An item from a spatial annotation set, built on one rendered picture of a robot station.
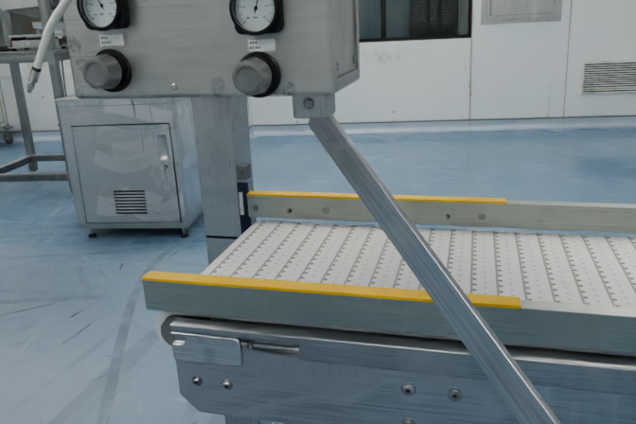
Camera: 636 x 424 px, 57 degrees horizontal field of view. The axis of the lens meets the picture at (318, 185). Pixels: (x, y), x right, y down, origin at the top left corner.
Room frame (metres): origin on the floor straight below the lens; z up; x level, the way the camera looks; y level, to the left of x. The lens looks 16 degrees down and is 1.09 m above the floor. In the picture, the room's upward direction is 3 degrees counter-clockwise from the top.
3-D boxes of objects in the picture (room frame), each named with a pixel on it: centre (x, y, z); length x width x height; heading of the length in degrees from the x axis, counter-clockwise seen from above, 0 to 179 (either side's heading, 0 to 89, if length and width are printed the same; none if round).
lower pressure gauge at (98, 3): (0.47, 0.16, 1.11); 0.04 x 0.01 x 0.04; 75
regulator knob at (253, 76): (0.43, 0.04, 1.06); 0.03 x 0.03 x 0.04; 75
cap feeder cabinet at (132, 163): (3.20, 0.96, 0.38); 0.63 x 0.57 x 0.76; 83
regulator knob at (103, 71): (0.46, 0.16, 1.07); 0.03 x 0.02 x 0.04; 75
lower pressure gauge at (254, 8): (0.43, 0.04, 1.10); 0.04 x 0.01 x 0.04; 75
